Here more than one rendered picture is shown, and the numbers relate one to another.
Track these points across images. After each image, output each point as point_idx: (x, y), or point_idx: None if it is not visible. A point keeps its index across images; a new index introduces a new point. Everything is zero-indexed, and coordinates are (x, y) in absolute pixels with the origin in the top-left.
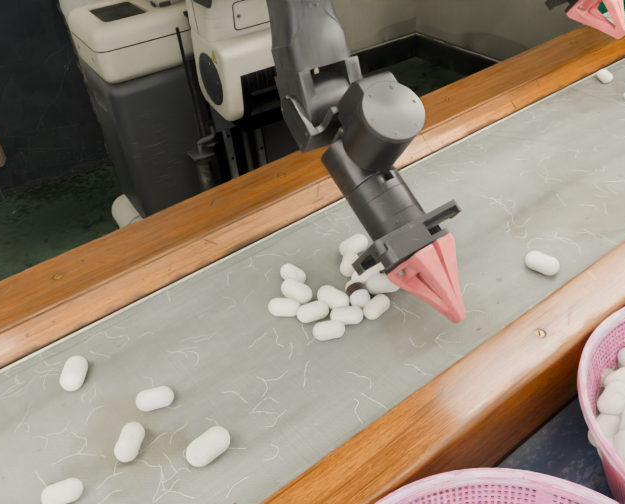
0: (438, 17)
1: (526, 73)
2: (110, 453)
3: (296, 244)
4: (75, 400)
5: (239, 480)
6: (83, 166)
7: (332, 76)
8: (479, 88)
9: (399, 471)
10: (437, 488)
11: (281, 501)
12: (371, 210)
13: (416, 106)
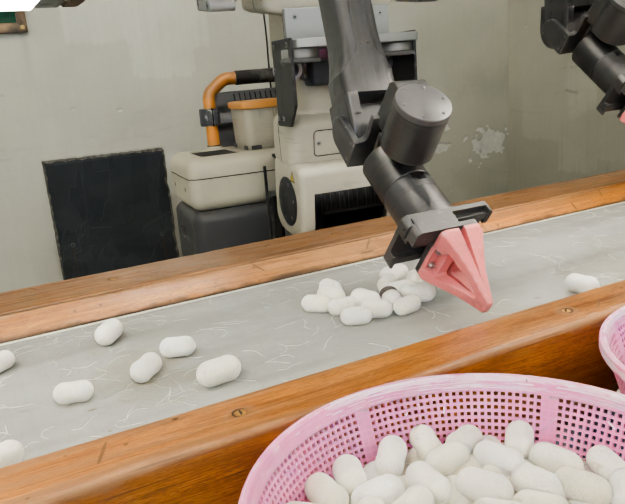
0: None
1: (589, 185)
2: (125, 379)
3: (339, 277)
4: (104, 351)
5: None
6: None
7: (378, 104)
8: (540, 193)
9: (400, 377)
10: (436, 388)
11: (277, 389)
12: (404, 203)
13: (444, 102)
